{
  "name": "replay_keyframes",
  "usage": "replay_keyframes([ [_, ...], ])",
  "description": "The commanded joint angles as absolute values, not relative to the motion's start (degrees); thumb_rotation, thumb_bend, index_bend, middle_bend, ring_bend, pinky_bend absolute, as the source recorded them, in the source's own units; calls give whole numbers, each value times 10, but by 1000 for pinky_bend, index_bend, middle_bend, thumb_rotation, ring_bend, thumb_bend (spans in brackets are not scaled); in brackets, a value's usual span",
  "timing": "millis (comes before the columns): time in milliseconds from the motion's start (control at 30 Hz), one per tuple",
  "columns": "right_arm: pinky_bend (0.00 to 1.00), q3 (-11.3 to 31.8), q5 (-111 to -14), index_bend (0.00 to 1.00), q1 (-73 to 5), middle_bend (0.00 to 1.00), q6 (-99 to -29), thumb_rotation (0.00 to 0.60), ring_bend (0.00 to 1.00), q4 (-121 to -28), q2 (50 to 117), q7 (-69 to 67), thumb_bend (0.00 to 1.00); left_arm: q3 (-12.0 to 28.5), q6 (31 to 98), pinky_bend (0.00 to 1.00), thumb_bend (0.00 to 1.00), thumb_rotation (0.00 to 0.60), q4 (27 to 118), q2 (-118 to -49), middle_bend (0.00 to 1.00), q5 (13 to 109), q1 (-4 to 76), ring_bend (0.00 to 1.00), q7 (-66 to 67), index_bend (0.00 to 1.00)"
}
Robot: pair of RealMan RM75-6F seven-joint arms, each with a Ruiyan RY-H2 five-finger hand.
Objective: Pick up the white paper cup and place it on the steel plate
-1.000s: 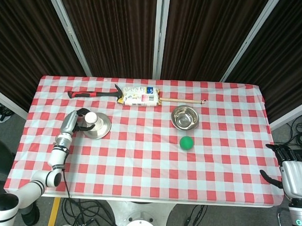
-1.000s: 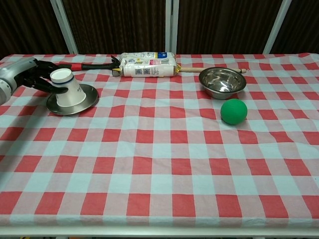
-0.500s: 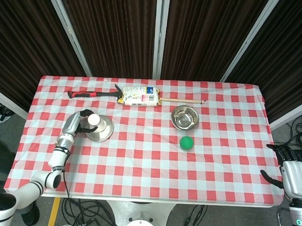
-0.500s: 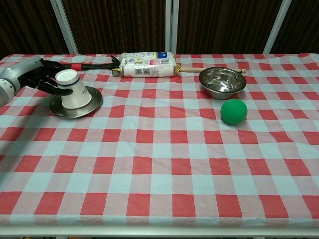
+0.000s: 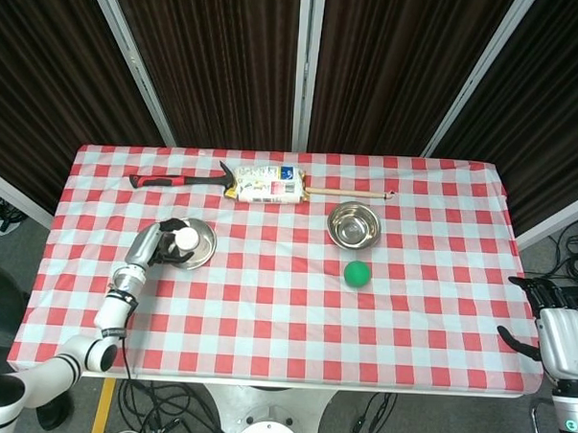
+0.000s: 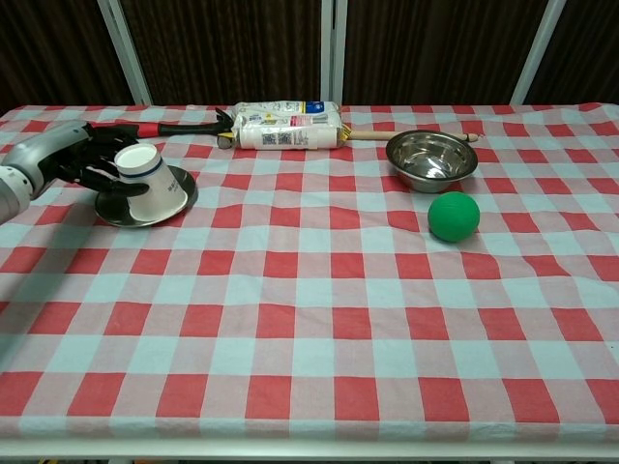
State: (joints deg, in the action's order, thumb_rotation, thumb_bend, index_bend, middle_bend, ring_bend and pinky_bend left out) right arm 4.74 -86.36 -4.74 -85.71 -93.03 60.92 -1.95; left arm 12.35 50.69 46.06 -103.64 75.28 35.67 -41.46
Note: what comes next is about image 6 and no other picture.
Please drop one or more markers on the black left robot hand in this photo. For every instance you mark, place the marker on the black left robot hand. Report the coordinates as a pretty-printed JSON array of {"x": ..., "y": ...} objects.
[{"x": 99, "y": 164}]

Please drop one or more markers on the white paper cup blue band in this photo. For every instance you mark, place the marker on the white paper cup blue band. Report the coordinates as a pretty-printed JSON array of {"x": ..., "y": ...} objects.
[{"x": 152, "y": 186}]

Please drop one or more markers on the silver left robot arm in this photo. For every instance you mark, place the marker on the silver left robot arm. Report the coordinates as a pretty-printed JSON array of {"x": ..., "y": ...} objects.
[{"x": 34, "y": 154}]

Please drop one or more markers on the red black handled tool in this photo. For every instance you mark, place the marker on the red black handled tool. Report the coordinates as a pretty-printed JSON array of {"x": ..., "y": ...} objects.
[{"x": 184, "y": 129}]

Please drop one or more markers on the round stainless steel plate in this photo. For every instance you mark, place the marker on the round stainless steel plate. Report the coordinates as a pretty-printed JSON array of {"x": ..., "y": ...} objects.
[{"x": 116, "y": 212}]

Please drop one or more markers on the dark brown ribbed curtain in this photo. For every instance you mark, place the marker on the dark brown ribbed curtain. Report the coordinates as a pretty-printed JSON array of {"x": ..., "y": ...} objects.
[{"x": 227, "y": 48}]

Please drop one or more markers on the white plastic tissue package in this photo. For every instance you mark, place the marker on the white plastic tissue package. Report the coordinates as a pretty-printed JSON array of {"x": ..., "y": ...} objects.
[{"x": 285, "y": 126}]

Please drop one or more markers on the red white checkered tablecloth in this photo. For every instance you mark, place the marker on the red white checkered tablecloth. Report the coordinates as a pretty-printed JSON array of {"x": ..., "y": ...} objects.
[{"x": 309, "y": 314}]

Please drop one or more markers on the wooden rolling pin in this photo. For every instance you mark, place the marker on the wooden rolling pin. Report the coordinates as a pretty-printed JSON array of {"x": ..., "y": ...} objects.
[{"x": 372, "y": 135}]

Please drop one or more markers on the stainless steel bowl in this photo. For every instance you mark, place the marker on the stainless steel bowl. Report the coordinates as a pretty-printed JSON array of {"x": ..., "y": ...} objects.
[{"x": 432, "y": 162}]

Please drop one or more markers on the green ball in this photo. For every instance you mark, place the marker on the green ball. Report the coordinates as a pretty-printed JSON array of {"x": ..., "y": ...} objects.
[{"x": 453, "y": 216}]

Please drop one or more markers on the white metal table edge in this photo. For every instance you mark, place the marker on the white metal table edge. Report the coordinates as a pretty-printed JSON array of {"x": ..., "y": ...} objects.
[{"x": 309, "y": 458}]

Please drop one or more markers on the white metal frame post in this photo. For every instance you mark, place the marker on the white metal frame post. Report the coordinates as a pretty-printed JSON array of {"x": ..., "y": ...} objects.
[
  {"x": 537, "y": 53},
  {"x": 128, "y": 53},
  {"x": 334, "y": 48}
]

